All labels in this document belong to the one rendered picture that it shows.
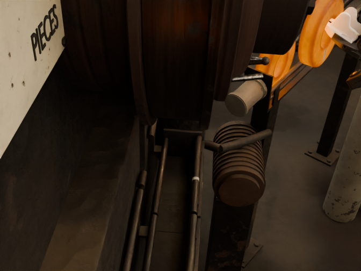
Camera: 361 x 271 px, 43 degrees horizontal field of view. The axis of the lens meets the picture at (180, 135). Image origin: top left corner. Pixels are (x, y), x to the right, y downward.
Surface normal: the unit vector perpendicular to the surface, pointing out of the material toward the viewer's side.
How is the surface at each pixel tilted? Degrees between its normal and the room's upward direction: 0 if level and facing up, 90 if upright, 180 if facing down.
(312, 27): 65
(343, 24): 89
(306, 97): 0
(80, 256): 0
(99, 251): 22
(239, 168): 5
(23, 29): 90
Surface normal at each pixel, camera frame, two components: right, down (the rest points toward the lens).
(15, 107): 1.00, 0.08
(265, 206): 0.04, -0.78
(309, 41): -0.61, 0.39
